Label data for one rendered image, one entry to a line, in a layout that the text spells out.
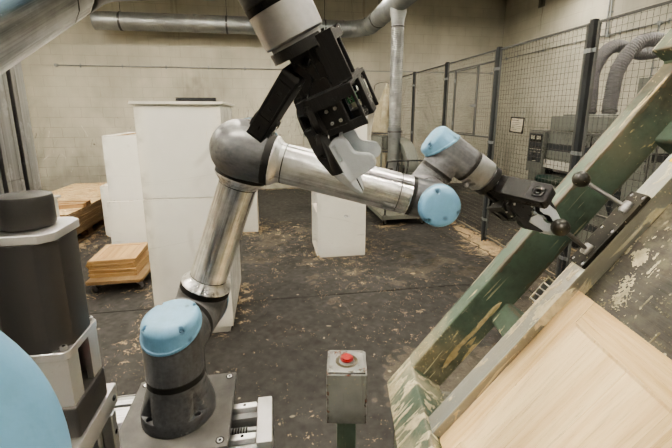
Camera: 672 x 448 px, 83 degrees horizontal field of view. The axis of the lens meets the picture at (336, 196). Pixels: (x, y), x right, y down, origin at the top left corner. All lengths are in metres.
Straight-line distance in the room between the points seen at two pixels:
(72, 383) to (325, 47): 0.52
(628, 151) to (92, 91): 8.98
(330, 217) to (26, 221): 4.03
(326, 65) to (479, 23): 9.66
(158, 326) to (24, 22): 0.63
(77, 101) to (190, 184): 6.74
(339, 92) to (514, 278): 0.91
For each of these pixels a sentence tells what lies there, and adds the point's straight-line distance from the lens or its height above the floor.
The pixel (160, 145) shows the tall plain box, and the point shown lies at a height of 1.46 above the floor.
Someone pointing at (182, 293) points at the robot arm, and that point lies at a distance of 0.97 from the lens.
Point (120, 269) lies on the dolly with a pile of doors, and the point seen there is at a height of 0.21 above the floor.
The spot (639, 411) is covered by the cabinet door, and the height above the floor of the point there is 1.21.
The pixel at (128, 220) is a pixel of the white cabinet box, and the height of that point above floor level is 0.50.
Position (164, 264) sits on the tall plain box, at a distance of 3.09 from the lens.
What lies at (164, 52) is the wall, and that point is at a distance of 8.99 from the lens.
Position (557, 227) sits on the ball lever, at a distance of 0.93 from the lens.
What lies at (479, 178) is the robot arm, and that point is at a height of 1.53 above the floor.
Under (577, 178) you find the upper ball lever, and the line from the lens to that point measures 1.02.
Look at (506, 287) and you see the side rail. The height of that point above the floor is 1.18.
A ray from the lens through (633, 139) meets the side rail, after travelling 1.29.
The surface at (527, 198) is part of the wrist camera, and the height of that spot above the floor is 1.50.
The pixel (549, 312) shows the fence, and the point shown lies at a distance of 1.02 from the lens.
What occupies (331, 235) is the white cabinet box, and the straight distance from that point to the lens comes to 4.54.
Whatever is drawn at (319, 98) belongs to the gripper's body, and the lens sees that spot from 0.46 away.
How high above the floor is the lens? 1.67
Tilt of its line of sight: 12 degrees down
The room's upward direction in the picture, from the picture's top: straight up
